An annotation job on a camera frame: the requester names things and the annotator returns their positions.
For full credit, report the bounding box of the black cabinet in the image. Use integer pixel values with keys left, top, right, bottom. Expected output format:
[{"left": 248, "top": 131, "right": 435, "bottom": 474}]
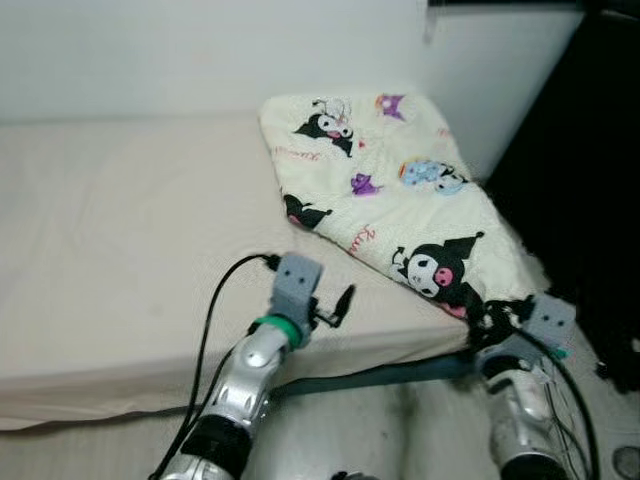
[{"left": 485, "top": 0, "right": 640, "bottom": 393}]

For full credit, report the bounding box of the dark blue bed base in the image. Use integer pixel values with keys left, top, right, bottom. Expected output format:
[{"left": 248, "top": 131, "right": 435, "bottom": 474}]
[{"left": 262, "top": 350, "right": 483, "bottom": 401}]

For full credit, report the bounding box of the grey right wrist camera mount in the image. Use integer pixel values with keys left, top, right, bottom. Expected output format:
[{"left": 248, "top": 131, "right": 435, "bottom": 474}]
[{"left": 524, "top": 296, "right": 578, "bottom": 353}]

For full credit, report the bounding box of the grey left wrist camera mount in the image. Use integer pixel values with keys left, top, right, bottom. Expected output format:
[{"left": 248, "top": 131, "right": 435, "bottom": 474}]
[{"left": 270, "top": 252, "right": 325, "bottom": 323}]

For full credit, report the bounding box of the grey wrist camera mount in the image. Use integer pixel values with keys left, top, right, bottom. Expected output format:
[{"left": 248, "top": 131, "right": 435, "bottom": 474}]
[
  {"left": 270, "top": 252, "right": 325, "bottom": 323},
  {"left": 524, "top": 296, "right": 578, "bottom": 353}
]

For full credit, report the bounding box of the bed with cream sheet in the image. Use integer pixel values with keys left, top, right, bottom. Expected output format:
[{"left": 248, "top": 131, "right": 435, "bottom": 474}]
[{"left": 0, "top": 110, "right": 549, "bottom": 433}]

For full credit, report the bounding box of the cream cartoon print blanket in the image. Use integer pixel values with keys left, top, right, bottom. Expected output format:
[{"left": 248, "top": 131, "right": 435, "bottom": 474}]
[{"left": 258, "top": 92, "right": 546, "bottom": 323}]

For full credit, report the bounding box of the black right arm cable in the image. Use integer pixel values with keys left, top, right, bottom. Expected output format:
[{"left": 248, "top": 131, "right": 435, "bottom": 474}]
[{"left": 515, "top": 325, "right": 601, "bottom": 480}]

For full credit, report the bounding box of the grey slipper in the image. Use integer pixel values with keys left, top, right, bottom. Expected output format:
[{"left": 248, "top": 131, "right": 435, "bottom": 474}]
[{"left": 612, "top": 445, "right": 640, "bottom": 480}]

